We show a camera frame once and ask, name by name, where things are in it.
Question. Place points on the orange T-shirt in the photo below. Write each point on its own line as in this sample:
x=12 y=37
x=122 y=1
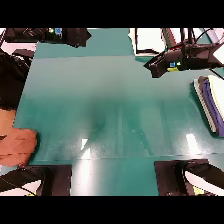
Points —
x=18 y=145

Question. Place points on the grey striped folded garment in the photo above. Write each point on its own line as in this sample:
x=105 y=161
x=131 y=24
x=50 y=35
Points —
x=202 y=101

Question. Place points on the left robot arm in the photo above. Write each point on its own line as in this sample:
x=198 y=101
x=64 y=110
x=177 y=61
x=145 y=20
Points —
x=75 y=36

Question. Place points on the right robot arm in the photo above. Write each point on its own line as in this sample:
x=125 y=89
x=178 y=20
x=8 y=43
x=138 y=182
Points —
x=196 y=55

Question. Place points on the brown garment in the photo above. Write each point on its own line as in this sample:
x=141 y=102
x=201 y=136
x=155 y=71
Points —
x=6 y=118

